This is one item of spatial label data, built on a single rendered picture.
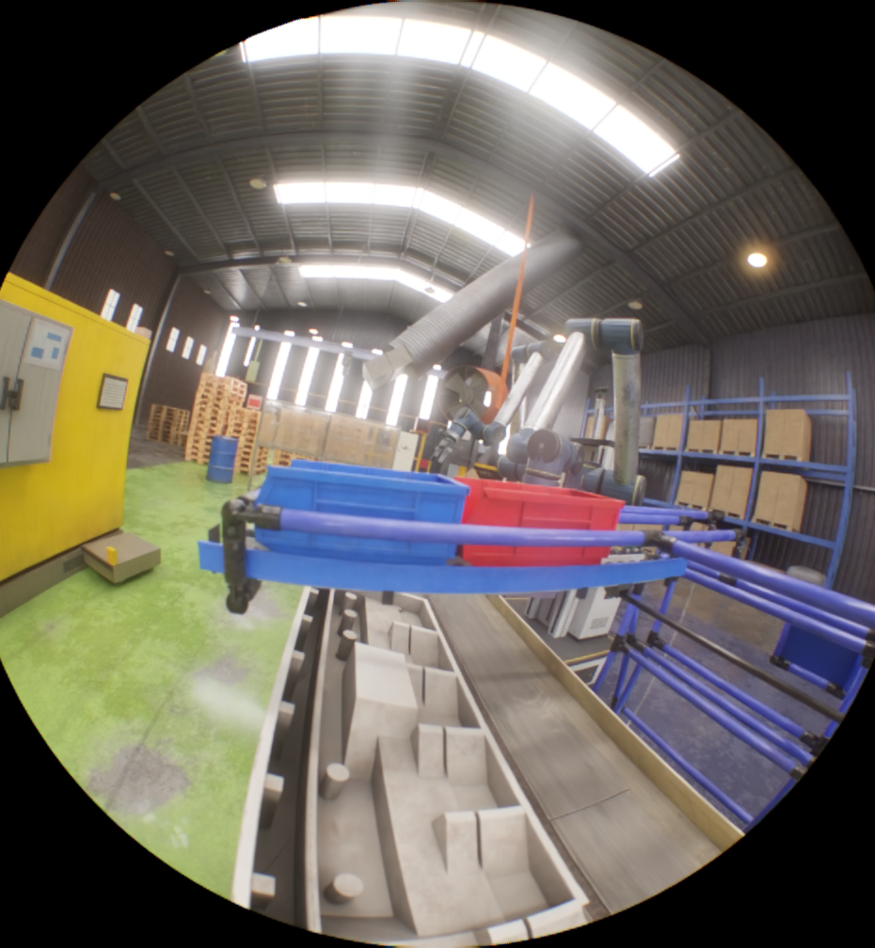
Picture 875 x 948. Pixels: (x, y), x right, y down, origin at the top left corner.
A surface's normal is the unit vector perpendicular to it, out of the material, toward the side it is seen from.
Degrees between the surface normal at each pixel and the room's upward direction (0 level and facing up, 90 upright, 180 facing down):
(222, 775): 0
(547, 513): 92
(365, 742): 46
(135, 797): 0
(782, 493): 90
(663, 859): 0
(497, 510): 92
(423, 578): 90
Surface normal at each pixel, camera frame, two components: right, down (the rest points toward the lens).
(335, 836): 0.38, -0.92
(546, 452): -0.66, -0.11
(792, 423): -0.95, -0.21
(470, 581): 0.22, 0.10
